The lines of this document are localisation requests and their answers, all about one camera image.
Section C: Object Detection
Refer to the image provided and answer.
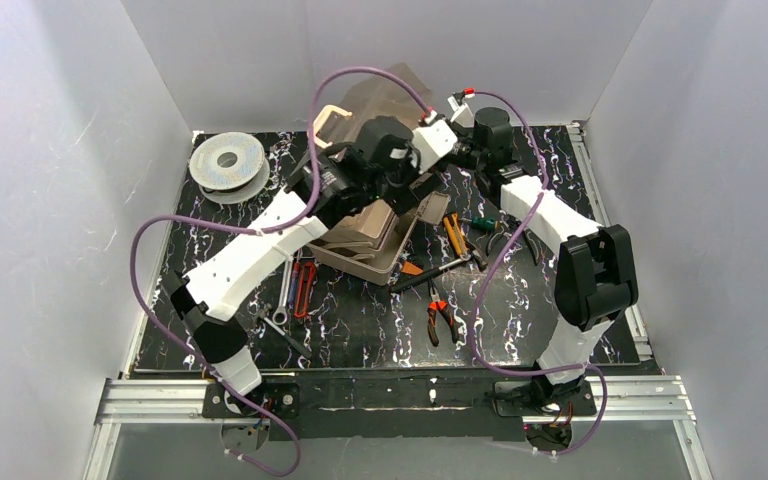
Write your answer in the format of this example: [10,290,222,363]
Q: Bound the beige plastic tool box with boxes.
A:
[310,75,443,285]

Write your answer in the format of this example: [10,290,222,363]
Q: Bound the black handled hammer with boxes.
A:
[389,244,488,294]

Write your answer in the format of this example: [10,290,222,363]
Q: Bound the steel combination wrench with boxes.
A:
[272,258,294,326]

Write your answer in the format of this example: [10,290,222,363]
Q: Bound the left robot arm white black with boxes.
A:
[164,112,457,395]

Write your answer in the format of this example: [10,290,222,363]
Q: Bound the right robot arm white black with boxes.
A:
[466,107,639,409]

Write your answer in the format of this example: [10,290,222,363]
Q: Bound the orange yellow utility knife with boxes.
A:
[442,212,470,258]

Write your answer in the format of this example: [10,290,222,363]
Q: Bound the orange hex key set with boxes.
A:
[400,260,424,276]

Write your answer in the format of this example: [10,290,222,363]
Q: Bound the orange black pliers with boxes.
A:
[427,279,460,347]

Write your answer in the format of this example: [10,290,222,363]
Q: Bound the white filament spool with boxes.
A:
[188,132,271,205]

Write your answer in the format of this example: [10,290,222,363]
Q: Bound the red utility knife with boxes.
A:
[293,260,317,322]

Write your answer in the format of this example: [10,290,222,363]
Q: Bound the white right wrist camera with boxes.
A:
[447,88,475,128]

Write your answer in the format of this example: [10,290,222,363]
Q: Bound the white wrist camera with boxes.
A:
[411,110,458,174]
[447,88,475,128]

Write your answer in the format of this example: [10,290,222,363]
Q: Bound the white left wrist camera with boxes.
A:
[411,110,458,174]

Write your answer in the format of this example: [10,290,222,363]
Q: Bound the green handled screwdriver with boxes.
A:
[461,217,498,232]

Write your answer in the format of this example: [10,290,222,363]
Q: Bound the blue handled tool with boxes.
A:
[287,261,301,308]

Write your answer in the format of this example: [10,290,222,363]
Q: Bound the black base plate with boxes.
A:
[202,369,599,441]

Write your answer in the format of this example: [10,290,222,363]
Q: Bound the aluminium frame rail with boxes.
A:
[84,375,713,479]

